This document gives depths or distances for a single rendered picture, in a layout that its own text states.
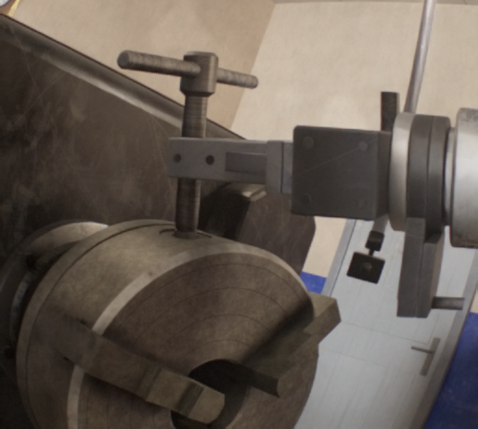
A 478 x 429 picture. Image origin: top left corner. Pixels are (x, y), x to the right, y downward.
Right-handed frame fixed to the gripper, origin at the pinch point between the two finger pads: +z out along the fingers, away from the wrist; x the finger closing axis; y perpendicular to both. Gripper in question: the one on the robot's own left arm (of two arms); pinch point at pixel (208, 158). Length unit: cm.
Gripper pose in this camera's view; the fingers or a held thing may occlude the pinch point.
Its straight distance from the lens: 45.6
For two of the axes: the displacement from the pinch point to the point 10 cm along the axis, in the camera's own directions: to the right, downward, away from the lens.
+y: 0.4, -10.0, -0.8
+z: -9.1, -0.7, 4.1
